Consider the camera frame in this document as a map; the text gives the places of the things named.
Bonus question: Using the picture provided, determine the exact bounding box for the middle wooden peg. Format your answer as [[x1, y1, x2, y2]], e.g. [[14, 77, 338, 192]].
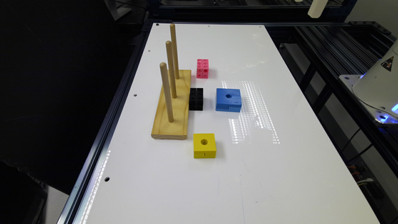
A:
[[165, 40, 177, 98]]

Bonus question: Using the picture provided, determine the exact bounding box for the blue block with hole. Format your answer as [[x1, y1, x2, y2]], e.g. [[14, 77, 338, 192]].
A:
[[216, 88, 242, 113]]

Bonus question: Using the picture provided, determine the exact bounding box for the black aluminium table frame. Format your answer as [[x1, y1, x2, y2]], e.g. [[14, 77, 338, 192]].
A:
[[57, 0, 398, 224]]

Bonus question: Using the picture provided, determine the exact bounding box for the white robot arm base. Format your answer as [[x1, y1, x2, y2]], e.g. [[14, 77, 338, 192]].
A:
[[339, 43, 397, 125]]

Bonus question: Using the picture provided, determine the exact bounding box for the front wooden peg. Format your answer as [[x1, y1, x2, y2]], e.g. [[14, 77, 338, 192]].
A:
[[160, 62, 174, 123]]

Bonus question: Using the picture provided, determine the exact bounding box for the wooden peg board base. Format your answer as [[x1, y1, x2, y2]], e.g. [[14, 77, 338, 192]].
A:
[[151, 70, 191, 140]]

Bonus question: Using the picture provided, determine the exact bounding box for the wooden peg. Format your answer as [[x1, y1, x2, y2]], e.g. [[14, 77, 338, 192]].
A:
[[170, 23, 180, 80], [160, 62, 174, 123], [165, 40, 177, 98]]

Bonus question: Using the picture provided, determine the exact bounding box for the black interlocking cube block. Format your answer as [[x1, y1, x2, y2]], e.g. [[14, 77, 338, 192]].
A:
[[189, 88, 203, 111]]

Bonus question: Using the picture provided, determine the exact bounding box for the rear wooden peg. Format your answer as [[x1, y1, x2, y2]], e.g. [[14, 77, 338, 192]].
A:
[[170, 23, 180, 80]]

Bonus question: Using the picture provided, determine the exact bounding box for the pink interlocking cube block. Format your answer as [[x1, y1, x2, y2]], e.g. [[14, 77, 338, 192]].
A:
[[197, 59, 209, 79]]

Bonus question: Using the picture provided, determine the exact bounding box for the yellow block with hole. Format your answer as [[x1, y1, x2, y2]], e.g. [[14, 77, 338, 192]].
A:
[[193, 133, 216, 159]]

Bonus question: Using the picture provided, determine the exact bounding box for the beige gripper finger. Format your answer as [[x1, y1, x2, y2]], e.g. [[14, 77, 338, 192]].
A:
[[307, 0, 328, 18]]

